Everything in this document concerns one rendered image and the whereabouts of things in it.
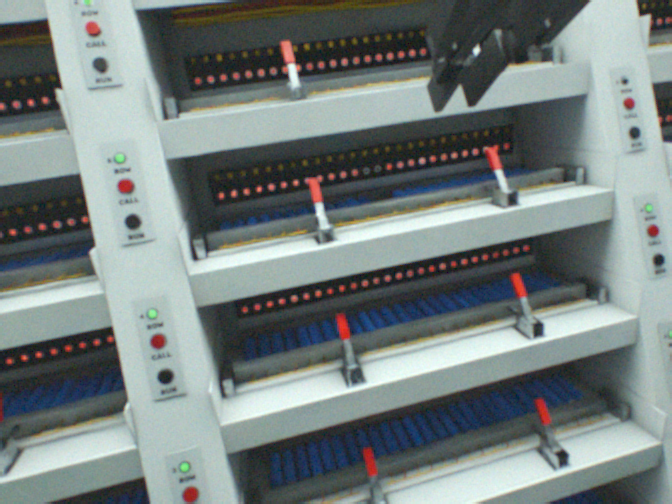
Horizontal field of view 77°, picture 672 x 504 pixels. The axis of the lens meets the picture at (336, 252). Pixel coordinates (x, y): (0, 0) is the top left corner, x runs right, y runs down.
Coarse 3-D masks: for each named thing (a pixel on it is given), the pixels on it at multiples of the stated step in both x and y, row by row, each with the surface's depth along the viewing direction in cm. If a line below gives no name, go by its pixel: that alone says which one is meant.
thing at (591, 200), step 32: (480, 160) 76; (512, 160) 77; (544, 160) 74; (576, 160) 67; (608, 160) 61; (544, 192) 64; (576, 192) 62; (608, 192) 61; (192, 224) 61; (352, 224) 62; (384, 224) 60; (416, 224) 58; (448, 224) 57; (480, 224) 58; (512, 224) 59; (544, 224) 60; (576, 224) 61; (192, 256) 56; (224, 256) 56; (256, 256) 54; (288, 256) 53; (320, 256) 54; (352, 256) 55; (384, 256) 56; (416, 256) 57; (192, 288) 52; (224, 288) 53; (256, 288) 54
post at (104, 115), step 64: (64, 0) 50; (128, 0) 51; (64, 64) 49; (128, 64) 51; (128, 128) 50; (192, 192) 70; (128, 256) 50; (128, 320) 50; (192, 320) 51; (128, 384) 50; (192, 384) 51
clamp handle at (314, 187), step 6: (312, 180) 57; (312, 186) 57; (318, 186) 57; (312, 192) 57; (318, 192) 57; (312, 198) 57; (318, 198) 57; (318, 204) 56; (318, 210) 56; (318, 216) 56; (324, 216) 56; (324, 222) 56
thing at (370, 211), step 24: (432, 192) 64; (456, 192) 64; (480, 192) 65; (312, 216) 60; (336, 216) 61; (360, 216) 62; (384, 216) 61; (216, 240) 58; (240, 240) 58; (264, 240) 58
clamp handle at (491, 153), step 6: (486, 150) 62; (492, 150) 61; (492, 156) 61; (492, 162) 61; (498, 162) 61; (492, 168) 61; (498, 168) 61; (498, 174) 61; (498, 180) 60; (504, 180) 60; (504, 186) 60
